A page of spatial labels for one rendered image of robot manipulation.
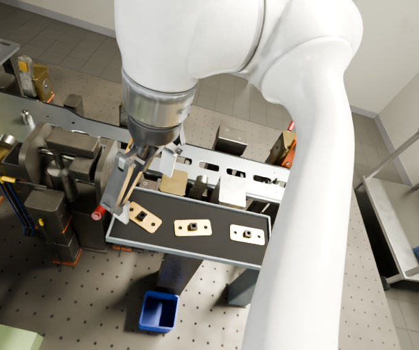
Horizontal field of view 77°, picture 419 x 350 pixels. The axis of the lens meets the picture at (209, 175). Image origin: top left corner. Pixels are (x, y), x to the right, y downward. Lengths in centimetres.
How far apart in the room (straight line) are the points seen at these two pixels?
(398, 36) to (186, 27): 357
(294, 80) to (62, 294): 94
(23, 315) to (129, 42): 92
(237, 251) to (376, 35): 329
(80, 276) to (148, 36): 90
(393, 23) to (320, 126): 344
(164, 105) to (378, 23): 340
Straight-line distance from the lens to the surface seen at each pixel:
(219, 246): 62
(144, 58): 28
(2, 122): 108
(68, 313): 104
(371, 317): 140
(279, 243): 21
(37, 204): 75
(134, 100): 33
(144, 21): 27
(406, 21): 373
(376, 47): 375
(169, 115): 33
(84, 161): 71
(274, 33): 31
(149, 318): 102
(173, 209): 63
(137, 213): 62
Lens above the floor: 170
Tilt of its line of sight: 49 degrees down
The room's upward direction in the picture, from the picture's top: 23 degrees clockwise
